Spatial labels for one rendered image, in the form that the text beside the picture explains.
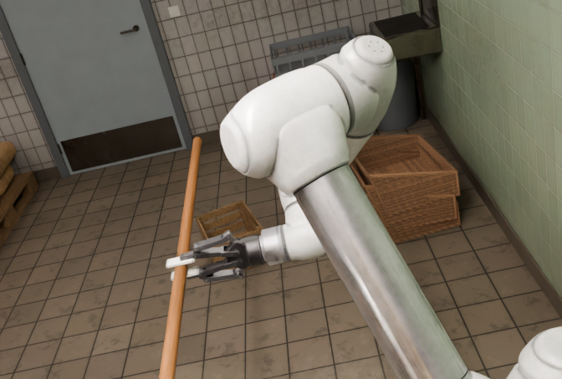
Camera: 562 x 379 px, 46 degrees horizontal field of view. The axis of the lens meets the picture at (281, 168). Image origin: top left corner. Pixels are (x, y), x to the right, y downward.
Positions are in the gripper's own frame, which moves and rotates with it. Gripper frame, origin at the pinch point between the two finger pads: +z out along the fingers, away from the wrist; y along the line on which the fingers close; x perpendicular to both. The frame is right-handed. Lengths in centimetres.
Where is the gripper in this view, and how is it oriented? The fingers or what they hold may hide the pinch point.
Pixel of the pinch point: (182, 267)
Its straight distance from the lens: 165.4
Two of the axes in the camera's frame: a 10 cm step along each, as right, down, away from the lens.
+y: 2.3, 8.7, 4.3
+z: -9.7, 2.3, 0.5
